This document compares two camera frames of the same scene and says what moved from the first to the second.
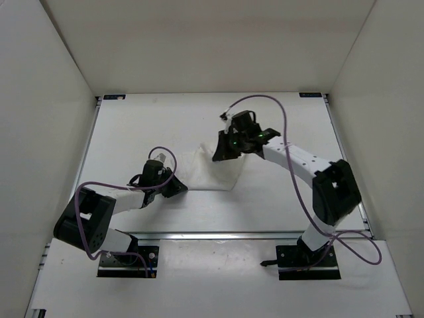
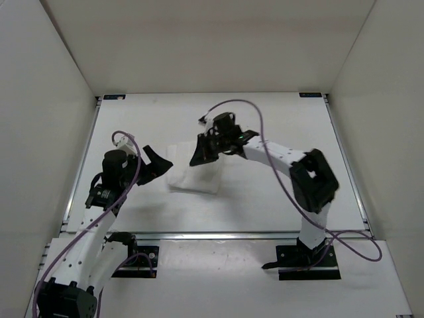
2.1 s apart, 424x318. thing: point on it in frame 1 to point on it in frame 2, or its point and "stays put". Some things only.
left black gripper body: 165,176 to 129,173
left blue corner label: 114,97 stays put
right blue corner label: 310,95 stays put
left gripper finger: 174,187 to 158,166
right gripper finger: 226,148 to 208,148
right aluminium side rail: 364,217 stays put
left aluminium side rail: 88,137 stays put
